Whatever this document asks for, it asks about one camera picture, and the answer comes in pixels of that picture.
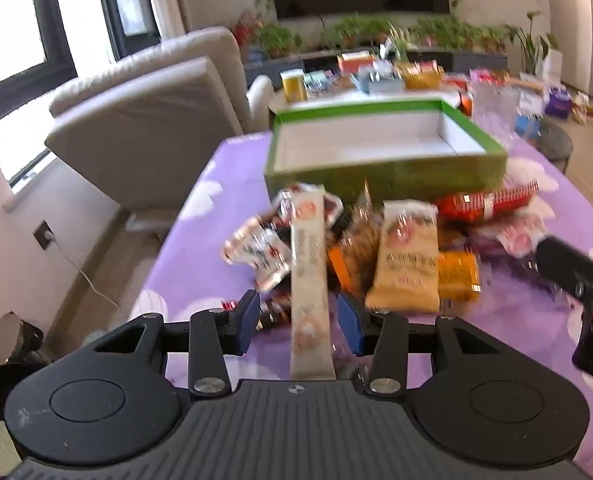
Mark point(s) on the blue box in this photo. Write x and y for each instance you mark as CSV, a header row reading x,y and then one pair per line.
x,y
526,126

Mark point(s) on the large leaf plant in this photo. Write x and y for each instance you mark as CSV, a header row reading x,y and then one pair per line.
x,y
533,40

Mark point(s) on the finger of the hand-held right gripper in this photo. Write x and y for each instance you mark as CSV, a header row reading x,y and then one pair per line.
x,y
561,262

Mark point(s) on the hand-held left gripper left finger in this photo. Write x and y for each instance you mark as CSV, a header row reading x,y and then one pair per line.
x,y
247,321

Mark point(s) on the beige sofa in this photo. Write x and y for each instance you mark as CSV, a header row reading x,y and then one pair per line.
x,y
151,125

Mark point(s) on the green cardboard box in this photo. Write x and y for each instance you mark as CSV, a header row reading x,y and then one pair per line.
x,y
386,175

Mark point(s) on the pink white snack packet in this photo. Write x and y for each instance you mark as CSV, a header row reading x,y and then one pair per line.
x,y
518,235

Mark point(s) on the grey round side table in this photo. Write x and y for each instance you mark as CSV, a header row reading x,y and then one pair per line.
x,y
558,142

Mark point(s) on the black framed window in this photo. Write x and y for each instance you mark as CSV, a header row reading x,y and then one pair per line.
x,y
6,35
126,5

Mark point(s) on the clear glass mug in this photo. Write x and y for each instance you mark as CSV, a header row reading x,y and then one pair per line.
x,y
493,107

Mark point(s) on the yellow can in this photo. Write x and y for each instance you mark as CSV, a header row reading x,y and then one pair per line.
x,y
294,86

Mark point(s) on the orange box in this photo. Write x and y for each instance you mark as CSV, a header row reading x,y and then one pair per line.
x,y
356,62

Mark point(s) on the pale yellow cracker packet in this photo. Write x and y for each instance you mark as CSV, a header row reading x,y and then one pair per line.
x,y
401,270

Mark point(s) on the purple bag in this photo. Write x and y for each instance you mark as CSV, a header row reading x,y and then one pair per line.
x,y
558,102

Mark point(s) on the long white stick snack packet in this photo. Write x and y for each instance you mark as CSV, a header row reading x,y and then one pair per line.
x,y
309,260

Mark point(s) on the clear snack packet orange edges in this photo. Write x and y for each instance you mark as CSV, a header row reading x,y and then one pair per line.
x,y
359,245

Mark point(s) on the purple floral tablecloth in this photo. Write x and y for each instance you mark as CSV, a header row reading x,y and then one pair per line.
x,y
201,260

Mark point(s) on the wall outlet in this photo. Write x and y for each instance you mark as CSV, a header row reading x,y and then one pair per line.
x,y
44,235

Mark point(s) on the white plant pot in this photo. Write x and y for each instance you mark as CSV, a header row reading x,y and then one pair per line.
x,y
552,65

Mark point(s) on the red flower decoration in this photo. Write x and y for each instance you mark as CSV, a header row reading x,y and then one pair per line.
x,y
246,27

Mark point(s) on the wicker basket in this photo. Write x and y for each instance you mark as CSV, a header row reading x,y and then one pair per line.
x,y
421,80

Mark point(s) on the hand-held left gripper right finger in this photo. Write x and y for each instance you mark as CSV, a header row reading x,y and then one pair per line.
x,y
351,327

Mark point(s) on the green potted plant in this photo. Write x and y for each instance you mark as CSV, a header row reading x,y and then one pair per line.
x,y
276,40
481,35
429,30
351,30

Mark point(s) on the white red black snack packet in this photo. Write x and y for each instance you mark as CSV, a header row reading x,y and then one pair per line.
x,y
329,207
251,252

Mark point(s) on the small black red snack packet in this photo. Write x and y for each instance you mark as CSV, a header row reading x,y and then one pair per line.
x,y
276,310

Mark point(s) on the orange yellow biscuit packet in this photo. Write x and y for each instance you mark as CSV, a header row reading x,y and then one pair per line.
x,y
459,272

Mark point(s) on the spider plant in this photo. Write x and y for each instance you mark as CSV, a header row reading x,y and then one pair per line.
x,y
399,42

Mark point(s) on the blue tray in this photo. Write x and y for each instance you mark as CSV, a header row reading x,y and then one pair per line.
x,y
384,85

